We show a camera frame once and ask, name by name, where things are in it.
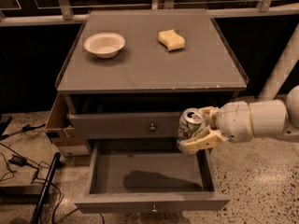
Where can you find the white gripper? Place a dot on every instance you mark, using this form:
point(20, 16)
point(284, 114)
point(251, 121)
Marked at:
point(234, 121)

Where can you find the white support post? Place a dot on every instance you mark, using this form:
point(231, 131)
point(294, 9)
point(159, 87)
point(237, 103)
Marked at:
point(286, 62)

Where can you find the grey drawer cabinet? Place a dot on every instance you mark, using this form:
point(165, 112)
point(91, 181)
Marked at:
point(144, 76)

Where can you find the black power adapter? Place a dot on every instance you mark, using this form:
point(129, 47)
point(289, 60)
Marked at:
point(20, 161)

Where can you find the grey open middle drawer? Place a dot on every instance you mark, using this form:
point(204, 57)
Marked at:
point(148, 175)

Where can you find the white paper bowl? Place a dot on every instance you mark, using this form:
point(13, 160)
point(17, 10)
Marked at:
point(104, 45)

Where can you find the cardboard box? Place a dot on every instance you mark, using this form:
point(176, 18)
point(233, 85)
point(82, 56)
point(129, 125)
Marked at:
point(60, 131)

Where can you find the grey top drawer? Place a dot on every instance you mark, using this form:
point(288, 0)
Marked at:
point(126, 125)

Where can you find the black pole on floor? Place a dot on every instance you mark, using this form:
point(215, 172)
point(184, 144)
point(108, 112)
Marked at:
point(45, 188)

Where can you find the yellow sponge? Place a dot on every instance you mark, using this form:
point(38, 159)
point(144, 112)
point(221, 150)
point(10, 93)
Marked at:
point(171, 39)

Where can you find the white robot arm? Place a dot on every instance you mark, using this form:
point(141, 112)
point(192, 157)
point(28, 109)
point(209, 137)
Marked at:
point(275, 118)

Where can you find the green white 7up can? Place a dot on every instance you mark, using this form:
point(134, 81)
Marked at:
point(191, 123)

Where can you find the metal window railing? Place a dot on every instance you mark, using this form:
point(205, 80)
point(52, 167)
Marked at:
point(31, 12)

